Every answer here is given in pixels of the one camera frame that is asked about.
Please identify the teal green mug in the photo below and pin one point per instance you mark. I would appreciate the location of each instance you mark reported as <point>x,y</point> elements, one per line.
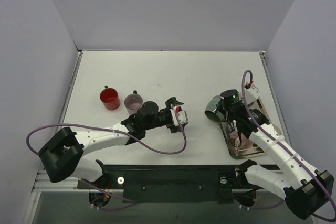
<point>214,110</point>

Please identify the red mug black handle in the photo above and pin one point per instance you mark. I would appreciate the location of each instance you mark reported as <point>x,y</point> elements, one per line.
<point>110,98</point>

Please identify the lilac mug black handle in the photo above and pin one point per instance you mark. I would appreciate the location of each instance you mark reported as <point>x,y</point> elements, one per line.
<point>133,102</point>

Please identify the metal tray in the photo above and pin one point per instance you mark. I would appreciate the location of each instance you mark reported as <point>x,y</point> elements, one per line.
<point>248,147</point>

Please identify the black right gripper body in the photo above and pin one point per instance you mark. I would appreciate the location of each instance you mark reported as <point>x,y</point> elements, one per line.
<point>233,115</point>

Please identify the aluminium frame rail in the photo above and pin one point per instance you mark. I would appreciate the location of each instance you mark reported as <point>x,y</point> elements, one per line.
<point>237,176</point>

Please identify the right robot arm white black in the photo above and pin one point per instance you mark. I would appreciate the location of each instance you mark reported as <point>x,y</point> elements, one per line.
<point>302,186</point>

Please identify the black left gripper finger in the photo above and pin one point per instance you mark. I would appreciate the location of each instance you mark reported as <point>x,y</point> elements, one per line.
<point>171,103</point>
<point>177,102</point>

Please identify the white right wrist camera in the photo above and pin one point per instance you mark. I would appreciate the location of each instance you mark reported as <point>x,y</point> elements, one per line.
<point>252,93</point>

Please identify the pink mug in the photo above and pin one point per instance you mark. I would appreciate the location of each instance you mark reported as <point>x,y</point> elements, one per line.
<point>234,139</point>

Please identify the beige wooden mug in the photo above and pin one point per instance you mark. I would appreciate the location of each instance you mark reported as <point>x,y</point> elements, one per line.
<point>278,130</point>

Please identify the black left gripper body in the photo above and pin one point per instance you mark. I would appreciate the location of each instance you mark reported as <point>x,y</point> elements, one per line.
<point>170,115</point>

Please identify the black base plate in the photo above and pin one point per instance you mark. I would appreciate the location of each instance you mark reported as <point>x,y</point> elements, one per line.
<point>221,193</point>

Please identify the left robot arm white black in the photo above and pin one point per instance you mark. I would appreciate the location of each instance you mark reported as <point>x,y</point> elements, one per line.
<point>63,156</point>

